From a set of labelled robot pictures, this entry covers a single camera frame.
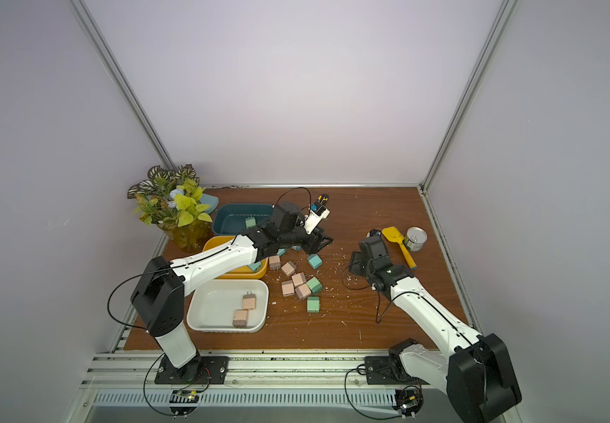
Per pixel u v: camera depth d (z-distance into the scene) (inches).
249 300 33.6
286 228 25.8
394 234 39.8
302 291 34.0
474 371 15.4
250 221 42.0
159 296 17.9
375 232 29.9
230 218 42.7
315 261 37.1
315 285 34.4
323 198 45.0
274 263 36.1
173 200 33.2
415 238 38.1
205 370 28.6
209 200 45.8
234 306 33.2
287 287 34.7
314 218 28.4
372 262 24.8
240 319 32.0
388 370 28.5
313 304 32.8
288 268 36.3
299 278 35.3
